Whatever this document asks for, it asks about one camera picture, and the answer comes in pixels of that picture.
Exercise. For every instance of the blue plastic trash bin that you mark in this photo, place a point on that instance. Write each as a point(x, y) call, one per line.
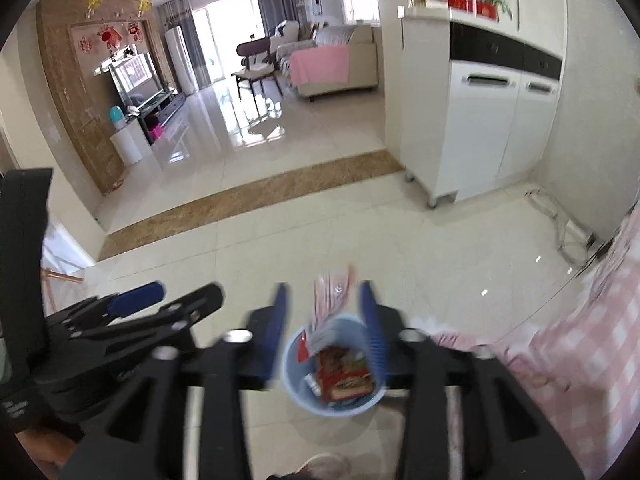
point(298, 375)

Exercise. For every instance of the red gift box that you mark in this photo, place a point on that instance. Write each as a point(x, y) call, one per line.
point(481, 8)

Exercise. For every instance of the red snack packaging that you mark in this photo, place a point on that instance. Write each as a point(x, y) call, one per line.
point(343, 375)

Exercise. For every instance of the white air conditioner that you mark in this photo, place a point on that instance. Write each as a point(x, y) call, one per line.
point(181, 60)

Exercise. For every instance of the dark wooden chair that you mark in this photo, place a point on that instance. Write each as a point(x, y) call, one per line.
point(257, 65)

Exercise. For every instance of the beige sofa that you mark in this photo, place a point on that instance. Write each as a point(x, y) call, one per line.
point(363, 59)

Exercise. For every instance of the white black sideboard cabinet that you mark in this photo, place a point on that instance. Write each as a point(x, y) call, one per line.
point(476, 106)

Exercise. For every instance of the television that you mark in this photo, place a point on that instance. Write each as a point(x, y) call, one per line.
point(136, 80)

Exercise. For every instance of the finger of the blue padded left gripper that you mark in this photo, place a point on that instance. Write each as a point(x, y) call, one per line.
point(135, 300)

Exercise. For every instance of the white cylindrical stool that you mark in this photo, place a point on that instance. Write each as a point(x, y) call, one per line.
point(125, 144)

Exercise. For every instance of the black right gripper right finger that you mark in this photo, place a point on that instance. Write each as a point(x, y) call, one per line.
point(466, 416)

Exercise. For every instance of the pink blanket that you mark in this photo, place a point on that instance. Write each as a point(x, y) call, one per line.
point(320, 65)

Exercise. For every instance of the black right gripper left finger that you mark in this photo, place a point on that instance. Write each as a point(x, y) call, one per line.
point(140, 435)

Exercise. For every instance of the pink blue checkered tablecloth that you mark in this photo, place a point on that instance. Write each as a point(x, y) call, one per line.
point(582, 370)

